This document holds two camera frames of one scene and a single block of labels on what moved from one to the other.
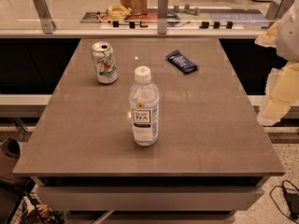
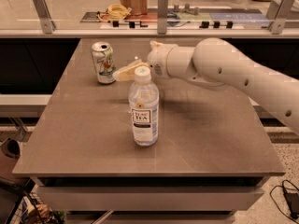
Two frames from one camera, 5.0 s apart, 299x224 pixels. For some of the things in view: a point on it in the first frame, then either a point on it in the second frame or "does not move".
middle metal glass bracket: (163, 13) does not move
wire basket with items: (33, 209) does not move
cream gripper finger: (268, 38) to (138, 61)
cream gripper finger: (282, 92) to (128, 72)
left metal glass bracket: (41, 5) does not move
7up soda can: (105, 62) does not move
